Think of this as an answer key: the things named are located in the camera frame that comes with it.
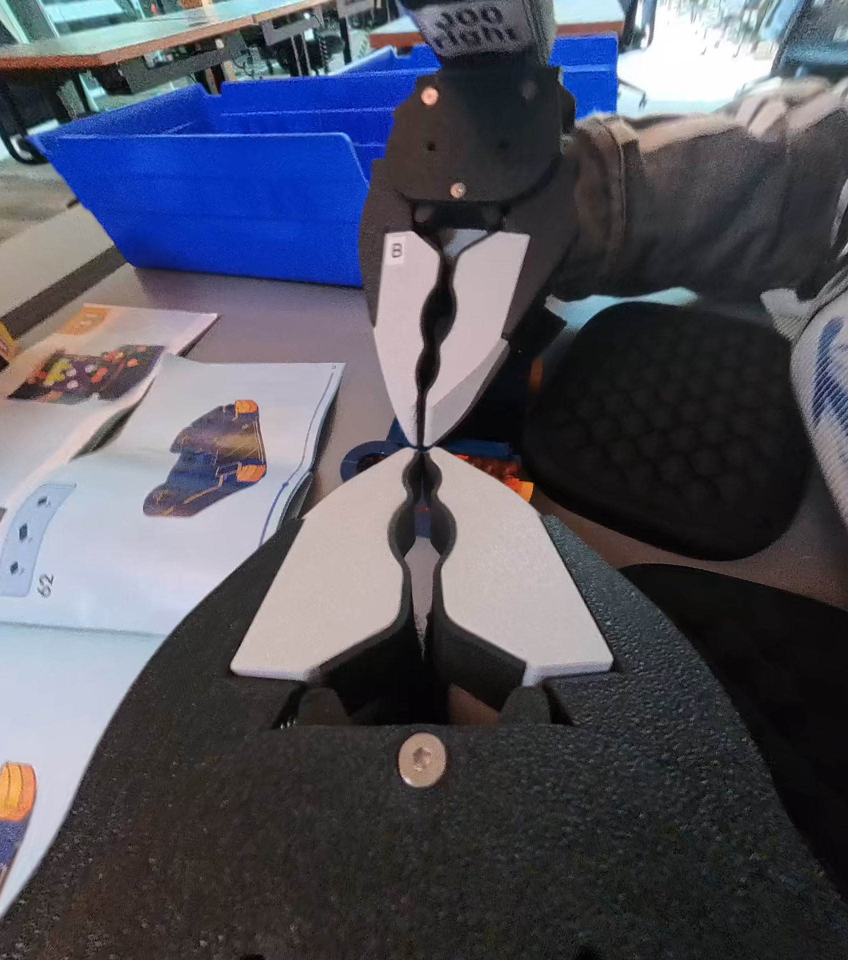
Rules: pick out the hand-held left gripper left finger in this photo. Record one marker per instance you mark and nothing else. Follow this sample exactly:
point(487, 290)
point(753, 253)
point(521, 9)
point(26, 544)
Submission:
point(319, 592)

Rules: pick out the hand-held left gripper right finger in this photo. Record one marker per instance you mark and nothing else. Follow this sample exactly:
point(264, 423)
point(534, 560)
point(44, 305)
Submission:
point(521, 585)

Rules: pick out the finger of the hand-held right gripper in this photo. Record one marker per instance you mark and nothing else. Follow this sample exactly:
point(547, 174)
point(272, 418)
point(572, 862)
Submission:
point(401, 315)
point(484, 315)

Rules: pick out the blue orange brick model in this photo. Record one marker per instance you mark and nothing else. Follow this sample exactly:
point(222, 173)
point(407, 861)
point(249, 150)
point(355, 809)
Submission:
point(484, 450)

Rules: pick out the instruction booklet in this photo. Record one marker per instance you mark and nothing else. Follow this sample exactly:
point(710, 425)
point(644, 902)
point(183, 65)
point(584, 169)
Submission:
point(131, 585)

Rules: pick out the blue plastic bin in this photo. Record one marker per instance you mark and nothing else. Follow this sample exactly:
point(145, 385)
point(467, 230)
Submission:
point(206, 210)
point(589, 67)

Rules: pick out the black bumpy cushion pad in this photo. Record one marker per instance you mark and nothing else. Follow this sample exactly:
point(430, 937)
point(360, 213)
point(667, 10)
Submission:
point(664, 435)

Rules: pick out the instruction booklet arcade machine cover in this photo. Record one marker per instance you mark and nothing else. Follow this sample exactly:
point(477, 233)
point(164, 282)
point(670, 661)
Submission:
point(3, 450)

